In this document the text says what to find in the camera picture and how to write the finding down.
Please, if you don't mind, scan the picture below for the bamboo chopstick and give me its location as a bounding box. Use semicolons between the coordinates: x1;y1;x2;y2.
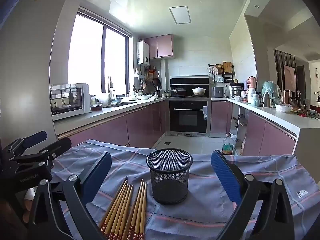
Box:
133;182;145;239
139;182;148;240
99;177;127;230
114;185;133;239
126;180;145;239
121;180;143;240
107;184;132;239
104;184;129;235

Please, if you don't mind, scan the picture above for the left hand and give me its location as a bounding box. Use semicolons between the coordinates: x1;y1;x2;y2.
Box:
23;187;37;224

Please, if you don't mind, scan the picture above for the grey plaid tablecloth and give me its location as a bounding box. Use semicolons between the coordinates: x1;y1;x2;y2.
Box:
52;140;319;239

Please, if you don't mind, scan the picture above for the cooking oil bottle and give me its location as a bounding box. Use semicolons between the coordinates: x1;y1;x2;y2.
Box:
222;133;235;155

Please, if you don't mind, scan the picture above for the white microwave oven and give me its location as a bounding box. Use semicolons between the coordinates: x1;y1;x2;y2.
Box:
49;83;91;121

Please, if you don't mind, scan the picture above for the black mesh holder cup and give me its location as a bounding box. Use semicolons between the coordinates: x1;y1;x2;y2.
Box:
146;148;193;205

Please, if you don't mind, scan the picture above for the mint green fan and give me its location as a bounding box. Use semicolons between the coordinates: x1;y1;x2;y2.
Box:
262;81;283;105

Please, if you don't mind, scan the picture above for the pink kettle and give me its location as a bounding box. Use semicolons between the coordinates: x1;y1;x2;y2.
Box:
247;76;257;103

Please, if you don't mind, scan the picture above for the black built-in oven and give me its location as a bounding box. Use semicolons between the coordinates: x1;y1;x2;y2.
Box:
167;75;211;137

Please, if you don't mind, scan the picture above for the white clay pot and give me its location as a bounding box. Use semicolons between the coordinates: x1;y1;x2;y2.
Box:
193;87;206;96

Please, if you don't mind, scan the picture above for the black cooking pot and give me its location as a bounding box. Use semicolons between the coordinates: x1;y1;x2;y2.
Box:
171;86;186;97

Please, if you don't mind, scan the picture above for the white water heater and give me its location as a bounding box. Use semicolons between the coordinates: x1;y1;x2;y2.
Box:
137;41;150;66

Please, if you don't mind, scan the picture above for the pink upper cabinet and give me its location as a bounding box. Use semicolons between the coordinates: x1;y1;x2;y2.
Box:
144;34;174;59

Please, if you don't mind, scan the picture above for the wall spice rack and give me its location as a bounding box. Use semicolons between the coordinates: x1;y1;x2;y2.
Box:
208;62;235;83

